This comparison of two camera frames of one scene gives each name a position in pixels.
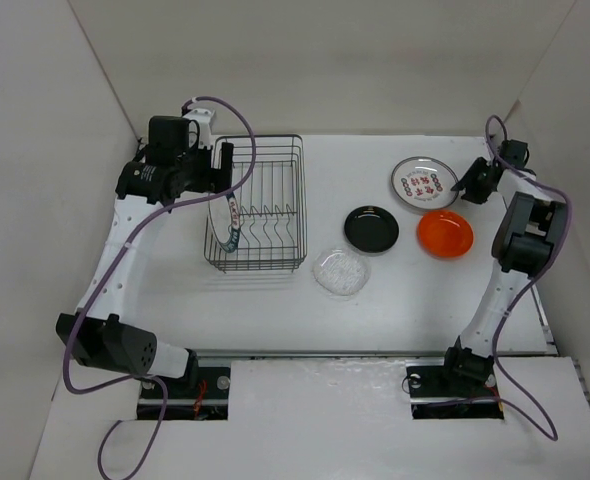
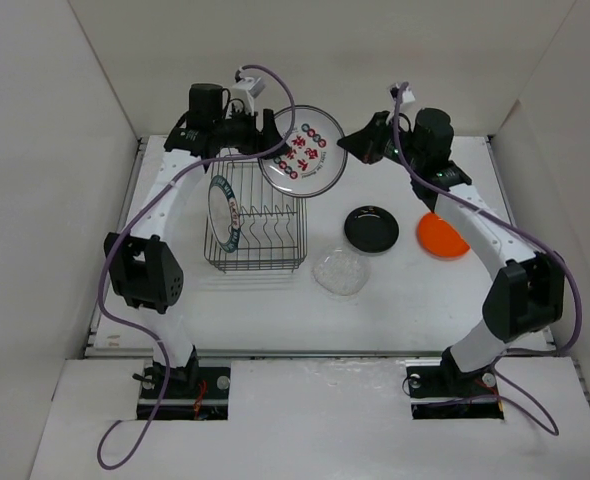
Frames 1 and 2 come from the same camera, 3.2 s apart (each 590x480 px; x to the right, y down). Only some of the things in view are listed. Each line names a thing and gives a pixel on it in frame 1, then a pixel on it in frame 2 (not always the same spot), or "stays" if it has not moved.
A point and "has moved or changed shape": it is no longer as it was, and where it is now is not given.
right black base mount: (436, 394) stays
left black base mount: (207, 402) stays
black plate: (371, 229) stays
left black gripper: (214, 180) to (260, 141)
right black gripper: (472, 193) to (365, 143)
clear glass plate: (341, 272) stays
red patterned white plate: (424, 182) has moved or changed shape
